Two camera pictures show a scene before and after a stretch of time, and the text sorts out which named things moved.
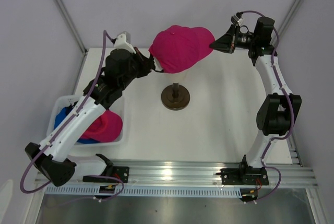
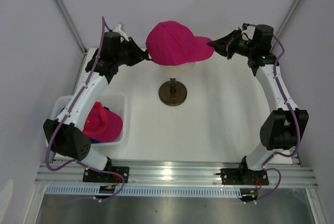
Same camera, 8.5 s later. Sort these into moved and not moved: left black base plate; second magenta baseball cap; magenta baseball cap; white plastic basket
Moved: magenta baseball cap
Not moved: left black base plate; second magenta baseball cap; white plastic basket
